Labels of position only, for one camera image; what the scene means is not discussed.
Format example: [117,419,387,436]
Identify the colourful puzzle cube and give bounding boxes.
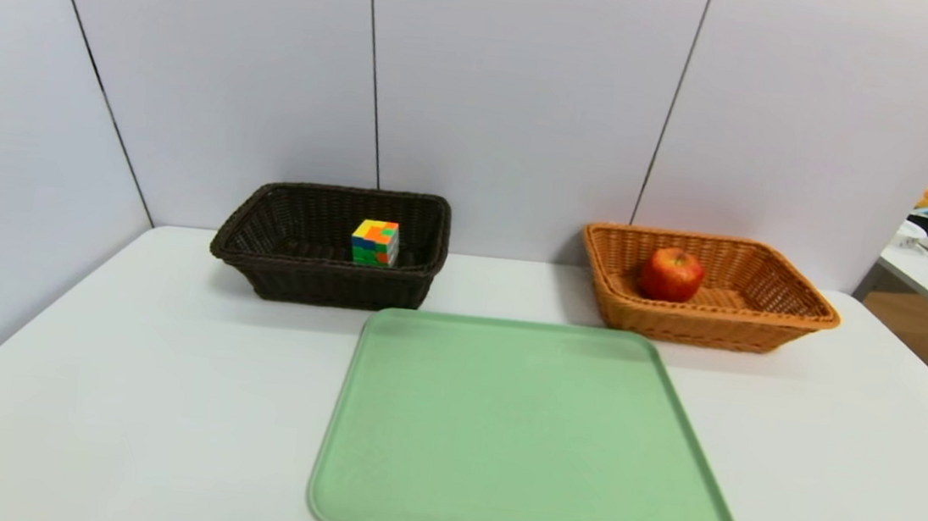
[348,217,402,269]

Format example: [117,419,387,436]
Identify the small white item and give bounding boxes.
[893,219,928,252]

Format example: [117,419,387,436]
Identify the orange wicker basket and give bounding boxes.
[574,220,848,361]

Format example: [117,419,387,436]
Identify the dark brown wicker basket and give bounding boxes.
[204,174,454,318]

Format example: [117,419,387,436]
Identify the light green plastic tray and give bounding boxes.
[304,301,759,521]

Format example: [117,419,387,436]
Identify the red apple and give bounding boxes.
[636,245,708,306]

